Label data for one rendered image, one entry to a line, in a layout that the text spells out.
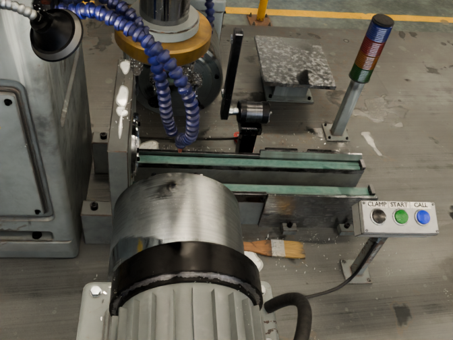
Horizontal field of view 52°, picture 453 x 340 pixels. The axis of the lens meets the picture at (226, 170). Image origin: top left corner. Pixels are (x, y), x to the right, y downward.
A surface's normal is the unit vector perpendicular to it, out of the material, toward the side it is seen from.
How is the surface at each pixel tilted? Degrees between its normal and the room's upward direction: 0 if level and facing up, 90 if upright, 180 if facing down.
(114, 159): 90
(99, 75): 0
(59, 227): 90
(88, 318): 0
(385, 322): 0
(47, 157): 90
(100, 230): 90
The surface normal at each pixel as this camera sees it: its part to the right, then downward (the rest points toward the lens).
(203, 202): 0.42, -0.63
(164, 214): -0.09, -0.66
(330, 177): 0.08, 0.75
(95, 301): 0.14, -0.66
